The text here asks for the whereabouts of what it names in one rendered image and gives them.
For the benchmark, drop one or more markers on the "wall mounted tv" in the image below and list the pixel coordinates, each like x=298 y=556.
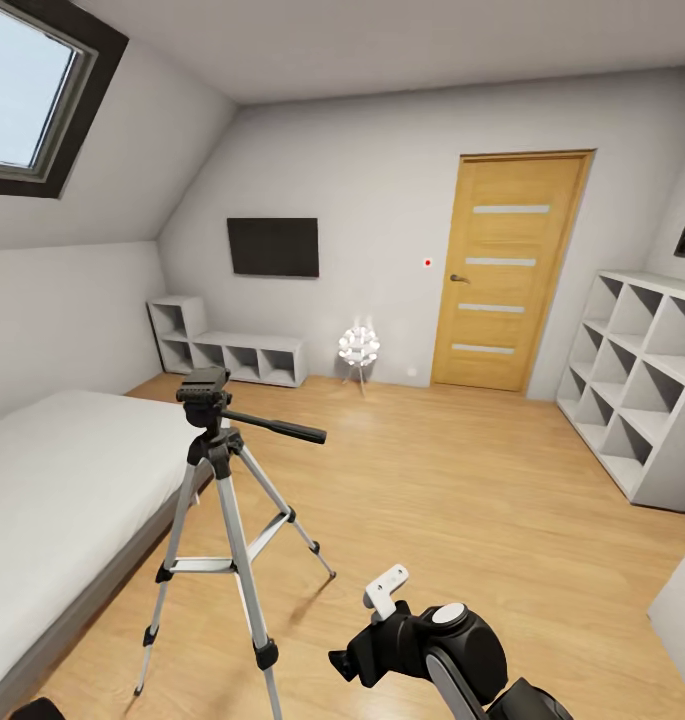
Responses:
x=274 y=246

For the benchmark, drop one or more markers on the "door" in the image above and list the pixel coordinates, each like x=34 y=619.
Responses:
x=511 y=221

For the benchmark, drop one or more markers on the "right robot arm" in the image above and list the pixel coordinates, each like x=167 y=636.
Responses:
x=451 y=646

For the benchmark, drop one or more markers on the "camera tripod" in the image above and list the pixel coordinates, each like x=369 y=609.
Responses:
x=206 y=402

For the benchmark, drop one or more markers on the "bookcase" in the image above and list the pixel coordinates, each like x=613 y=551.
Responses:
x=623 y=385
x=170 y=338

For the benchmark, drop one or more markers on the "fixed window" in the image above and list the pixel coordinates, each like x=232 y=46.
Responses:
x=56 y=63

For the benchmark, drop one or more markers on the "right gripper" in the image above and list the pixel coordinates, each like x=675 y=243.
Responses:
x=375 y=650

